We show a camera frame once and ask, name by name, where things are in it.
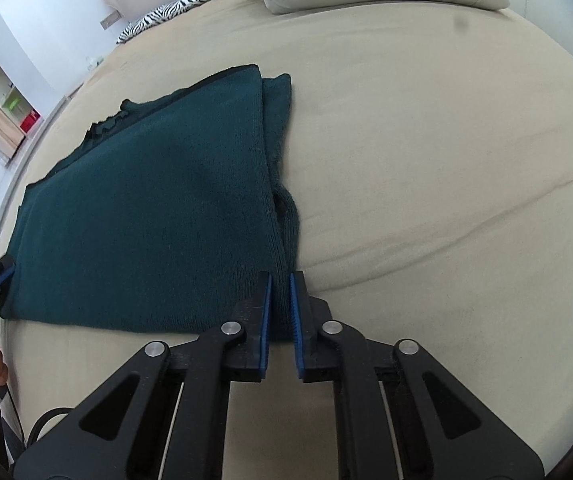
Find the wall switch panel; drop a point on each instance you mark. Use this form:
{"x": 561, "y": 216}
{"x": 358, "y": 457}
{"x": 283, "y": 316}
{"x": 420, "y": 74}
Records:
{"x": 110, "y": 21}

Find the green container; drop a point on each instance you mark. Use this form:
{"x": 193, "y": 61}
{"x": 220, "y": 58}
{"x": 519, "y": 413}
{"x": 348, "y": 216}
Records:
{"x": 12, "y": 102}

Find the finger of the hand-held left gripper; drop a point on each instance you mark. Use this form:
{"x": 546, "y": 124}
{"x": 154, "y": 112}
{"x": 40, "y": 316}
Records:
{"x": 4, "y": 271}

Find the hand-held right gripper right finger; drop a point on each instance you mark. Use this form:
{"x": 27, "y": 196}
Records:
{"x": 294, "y": 320}

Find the red box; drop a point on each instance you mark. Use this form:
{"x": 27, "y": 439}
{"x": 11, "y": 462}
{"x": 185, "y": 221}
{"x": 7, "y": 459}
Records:
{"x": 29, "y": 123}

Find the zebra print pillow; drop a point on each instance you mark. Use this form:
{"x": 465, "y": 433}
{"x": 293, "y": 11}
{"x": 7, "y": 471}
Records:
{"x": 166, "y": 15}

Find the dark green sweater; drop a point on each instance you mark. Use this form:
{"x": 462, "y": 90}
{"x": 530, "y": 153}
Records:
{"x": 156, "y": 210}

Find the bed with beige sheet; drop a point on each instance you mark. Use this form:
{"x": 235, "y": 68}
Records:
{"x": 441, "y": 185}

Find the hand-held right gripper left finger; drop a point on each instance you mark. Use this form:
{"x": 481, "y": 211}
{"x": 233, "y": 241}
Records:
{"x": 265, "y": 320}

